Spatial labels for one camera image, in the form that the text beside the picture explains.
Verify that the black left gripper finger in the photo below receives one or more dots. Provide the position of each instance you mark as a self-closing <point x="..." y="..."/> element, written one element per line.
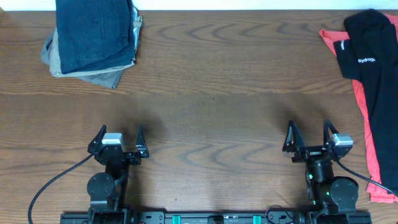
<point x="140" y="141"/>
<point x="97" y="140"/>

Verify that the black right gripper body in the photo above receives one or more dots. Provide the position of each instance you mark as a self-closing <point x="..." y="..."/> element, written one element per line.
<point x="308" y="154"/>

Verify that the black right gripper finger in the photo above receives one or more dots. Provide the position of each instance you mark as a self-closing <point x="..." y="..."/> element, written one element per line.
<point x="293" y="140"/>
<point x="327" y="129"/>

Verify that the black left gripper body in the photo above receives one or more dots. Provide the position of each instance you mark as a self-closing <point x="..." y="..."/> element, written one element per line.
<point x="123" y="155"/>

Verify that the navy blue shorts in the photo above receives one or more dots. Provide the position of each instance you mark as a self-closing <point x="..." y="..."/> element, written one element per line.
<point x="77" y="7"/>

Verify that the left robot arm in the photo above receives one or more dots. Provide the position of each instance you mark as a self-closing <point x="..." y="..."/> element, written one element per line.
<point x="107" y="189"/>

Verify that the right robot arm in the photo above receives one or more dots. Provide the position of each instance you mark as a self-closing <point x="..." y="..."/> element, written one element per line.
<point x="334" y="197"/>

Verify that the folded grey trousers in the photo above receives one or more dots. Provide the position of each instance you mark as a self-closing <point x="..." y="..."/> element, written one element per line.
<point x="108" y="77"/>

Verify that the red t-shirt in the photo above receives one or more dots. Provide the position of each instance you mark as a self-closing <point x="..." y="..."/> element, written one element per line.
<point x="376" y="190"/>

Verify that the black printed t-shirt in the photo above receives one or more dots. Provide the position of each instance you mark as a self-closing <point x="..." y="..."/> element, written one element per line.
<point x="370" y="57"/>

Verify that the folded khaki trousers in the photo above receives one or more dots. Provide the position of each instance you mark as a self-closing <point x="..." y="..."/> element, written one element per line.
<point x="92" y="44"/>

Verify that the light blue folded garment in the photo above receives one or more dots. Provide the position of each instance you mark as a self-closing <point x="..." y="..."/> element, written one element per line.
<point x="133" y="16"/>

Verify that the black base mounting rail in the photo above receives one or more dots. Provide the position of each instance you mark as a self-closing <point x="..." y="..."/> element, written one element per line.
<point x="276" y="216"/>

